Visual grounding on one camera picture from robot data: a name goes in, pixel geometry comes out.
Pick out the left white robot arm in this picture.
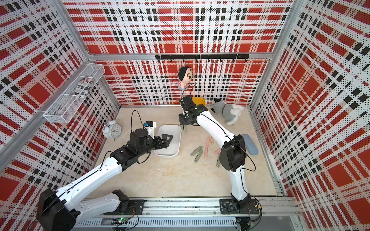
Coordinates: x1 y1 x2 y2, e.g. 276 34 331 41
36 129 173 231

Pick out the white storage box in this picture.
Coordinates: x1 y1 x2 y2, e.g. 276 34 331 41
154 125 182 158

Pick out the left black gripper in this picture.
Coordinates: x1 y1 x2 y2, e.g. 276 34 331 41
137 134 172 157

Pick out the white wire wall basket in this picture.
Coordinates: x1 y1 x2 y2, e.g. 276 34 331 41
43 63 105 124

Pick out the cartoon boy doll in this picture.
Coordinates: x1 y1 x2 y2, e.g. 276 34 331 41
178 66 193 90

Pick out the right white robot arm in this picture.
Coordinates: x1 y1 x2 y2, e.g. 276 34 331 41
179 96 262 213

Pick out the striped can in basket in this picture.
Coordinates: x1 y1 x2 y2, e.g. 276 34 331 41
74 77 93 98

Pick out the yellow storage box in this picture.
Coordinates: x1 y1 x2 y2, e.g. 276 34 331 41
192 97 206 106

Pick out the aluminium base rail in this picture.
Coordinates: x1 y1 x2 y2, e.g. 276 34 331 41
74 196 304 231

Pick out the grey plush dog toy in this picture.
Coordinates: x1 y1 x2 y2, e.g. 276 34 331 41
211 98 244 125

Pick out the white alarm clock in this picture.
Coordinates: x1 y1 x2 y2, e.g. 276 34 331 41
102 120 122 140

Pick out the black hook rail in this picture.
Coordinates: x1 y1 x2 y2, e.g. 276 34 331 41
155 54 250 62

